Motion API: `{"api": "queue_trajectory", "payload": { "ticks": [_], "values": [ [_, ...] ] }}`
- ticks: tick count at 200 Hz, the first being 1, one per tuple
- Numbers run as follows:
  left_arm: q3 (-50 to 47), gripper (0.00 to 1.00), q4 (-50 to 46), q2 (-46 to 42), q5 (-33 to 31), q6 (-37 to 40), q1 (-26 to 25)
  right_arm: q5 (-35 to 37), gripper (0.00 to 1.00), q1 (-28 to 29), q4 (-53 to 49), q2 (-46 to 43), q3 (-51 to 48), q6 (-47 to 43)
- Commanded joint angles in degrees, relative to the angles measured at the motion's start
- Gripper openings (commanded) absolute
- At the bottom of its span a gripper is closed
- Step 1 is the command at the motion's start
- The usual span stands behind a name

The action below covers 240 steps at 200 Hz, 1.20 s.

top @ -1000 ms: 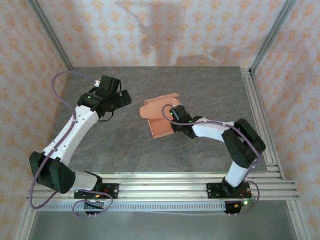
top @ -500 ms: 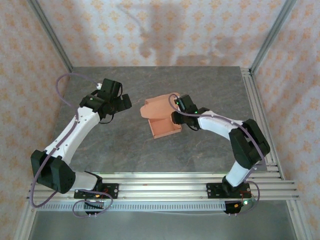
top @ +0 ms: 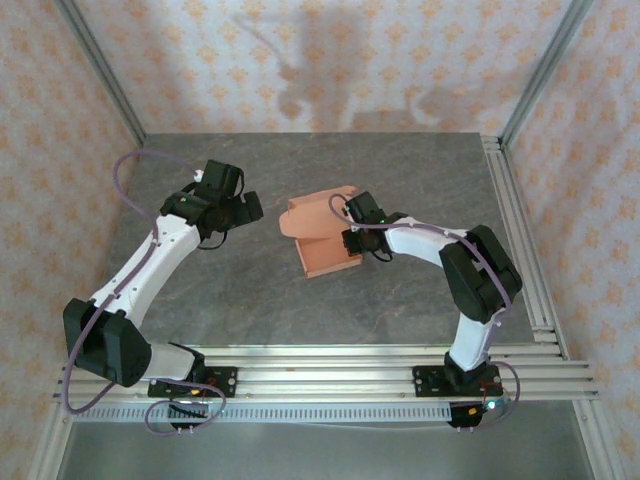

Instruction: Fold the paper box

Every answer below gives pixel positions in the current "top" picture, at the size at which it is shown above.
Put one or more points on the aluminium frame post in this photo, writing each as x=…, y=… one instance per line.
x=100, y=70
x=545, y=70

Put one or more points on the black controller board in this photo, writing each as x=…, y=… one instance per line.
x=187, y=412
x=465, y=417

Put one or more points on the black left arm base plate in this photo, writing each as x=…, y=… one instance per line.
x=227, y=382

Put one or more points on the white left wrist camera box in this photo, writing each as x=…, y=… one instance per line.
x=199, y=174

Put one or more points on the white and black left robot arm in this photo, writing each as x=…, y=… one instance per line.
x=107, y=345

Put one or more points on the narrow aluminium extrusion rail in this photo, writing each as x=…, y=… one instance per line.
x=325, y=352

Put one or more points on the long side aluminium rail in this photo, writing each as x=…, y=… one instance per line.
x=505, y=200

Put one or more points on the wide aluminium extrusion rail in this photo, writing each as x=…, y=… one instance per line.
x=350, y=387

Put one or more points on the aluminium frame leg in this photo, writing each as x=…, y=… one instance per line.
x=597, y=440
x=52, y=440

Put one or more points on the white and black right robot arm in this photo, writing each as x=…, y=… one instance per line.
x=480, y=280

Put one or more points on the orange paper box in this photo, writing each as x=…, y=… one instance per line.
x=310, y=220

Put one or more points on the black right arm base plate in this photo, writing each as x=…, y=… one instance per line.
x=425, y=382

